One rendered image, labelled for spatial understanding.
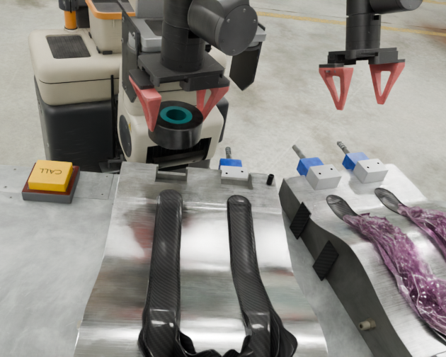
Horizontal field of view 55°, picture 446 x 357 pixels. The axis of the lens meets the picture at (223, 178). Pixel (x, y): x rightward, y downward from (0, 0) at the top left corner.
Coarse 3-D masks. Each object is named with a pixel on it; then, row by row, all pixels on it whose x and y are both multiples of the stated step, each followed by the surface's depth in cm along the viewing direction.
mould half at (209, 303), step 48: (144, 192) 66; (192, 192) 68; (240, 192) 69; (144, 240) 60; (192, 240) 61; (96, 288) 50; (144, 288) 51; (192, 288) 52; (288, 288) 55; (96, 336) 43; (192, 336) 44; (240, 336) 45
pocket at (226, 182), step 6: (222, 180) 74; (228, 180) 74; (234, 180) 74; (240, 180) 74; (246, 180) 74; (222, 186) 74; (228, 186) 74; (234, 186) 74; (240, 186) 75; (246, 186) 75; (252, 186) 71
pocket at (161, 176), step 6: (156, 168) 71; (156, 174) 72; (162, 174) 72; (168, 174) 72; (174, 174) 72; (180, 174) 73; (186, 174) 73; (156, 180) 73; (162, 180) 73; (168, 180) 73; (174, 180) 73; (180, 180) 73; (186, 180) 73
